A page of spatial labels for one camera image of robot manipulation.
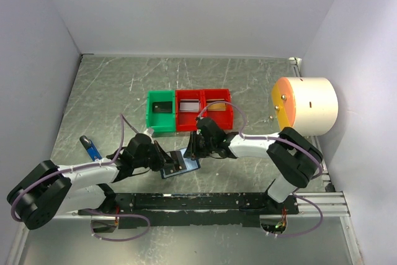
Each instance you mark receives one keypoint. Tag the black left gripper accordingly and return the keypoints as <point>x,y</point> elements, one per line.
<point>159,163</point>

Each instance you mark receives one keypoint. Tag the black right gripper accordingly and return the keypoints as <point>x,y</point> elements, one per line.
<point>192,151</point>

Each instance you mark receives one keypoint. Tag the blue leather card holder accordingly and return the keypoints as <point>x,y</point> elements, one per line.
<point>192,165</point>

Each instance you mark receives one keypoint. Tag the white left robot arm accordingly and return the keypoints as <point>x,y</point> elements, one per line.
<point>51,189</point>

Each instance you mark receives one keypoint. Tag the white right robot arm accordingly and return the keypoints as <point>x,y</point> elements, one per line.
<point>296,159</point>

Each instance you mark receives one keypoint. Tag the silver credit card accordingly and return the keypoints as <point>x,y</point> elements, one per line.
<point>189,105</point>

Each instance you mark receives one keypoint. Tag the gold credit card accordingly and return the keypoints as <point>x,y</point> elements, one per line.
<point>216,105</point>

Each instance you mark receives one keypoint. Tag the black credit card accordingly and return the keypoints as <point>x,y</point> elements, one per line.
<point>163,107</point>

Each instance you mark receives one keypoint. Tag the red plastic bin middle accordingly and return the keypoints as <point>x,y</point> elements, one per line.
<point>186,121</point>

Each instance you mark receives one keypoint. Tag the red plastic bin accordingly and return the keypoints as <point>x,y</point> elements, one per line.
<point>224,119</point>
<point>186,121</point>

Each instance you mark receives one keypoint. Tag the red plastic bin right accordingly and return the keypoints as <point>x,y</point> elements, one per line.
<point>224,119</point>

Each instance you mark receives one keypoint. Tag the green plastic bin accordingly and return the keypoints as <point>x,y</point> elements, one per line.
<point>161,123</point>

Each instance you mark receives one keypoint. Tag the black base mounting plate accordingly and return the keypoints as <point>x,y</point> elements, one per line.
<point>181,210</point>

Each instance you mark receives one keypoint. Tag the cream cylinder orange yellow face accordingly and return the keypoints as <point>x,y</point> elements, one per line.
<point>309,105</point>

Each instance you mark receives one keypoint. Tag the aluminium rail frame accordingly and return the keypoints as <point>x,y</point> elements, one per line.
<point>107,103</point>

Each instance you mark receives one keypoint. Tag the blue black handled tool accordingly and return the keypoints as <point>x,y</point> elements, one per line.
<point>90,148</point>

